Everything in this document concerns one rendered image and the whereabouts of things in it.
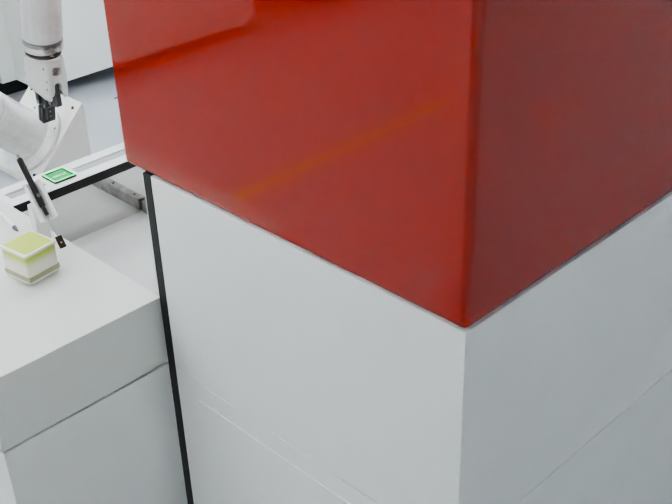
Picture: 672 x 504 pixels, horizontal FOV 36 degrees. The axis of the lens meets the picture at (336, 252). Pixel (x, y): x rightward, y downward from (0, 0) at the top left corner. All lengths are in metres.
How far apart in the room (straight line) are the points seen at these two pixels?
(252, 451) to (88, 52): 3.88
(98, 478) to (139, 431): 0.11
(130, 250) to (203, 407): 0.54
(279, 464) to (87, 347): 0.39
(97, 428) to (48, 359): 0.20
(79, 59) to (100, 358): 3.74
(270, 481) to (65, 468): 0.37
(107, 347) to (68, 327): 0.08
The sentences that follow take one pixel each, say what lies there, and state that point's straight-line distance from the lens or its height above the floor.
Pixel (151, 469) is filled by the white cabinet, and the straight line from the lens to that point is 2.12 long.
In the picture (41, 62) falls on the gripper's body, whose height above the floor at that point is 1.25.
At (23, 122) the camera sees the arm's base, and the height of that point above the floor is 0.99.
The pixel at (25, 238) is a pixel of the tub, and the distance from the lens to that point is 2.05.
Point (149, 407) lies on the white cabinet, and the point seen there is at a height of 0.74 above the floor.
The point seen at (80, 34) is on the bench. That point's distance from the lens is 5.51.
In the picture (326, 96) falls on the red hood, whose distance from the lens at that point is 1.37.
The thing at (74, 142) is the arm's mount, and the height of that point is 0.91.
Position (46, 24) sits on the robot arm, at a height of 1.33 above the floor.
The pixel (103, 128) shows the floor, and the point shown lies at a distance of 5.12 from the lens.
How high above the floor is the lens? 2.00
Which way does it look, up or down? 31 degrees down
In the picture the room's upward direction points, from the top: 2 degrees counter-clockwise
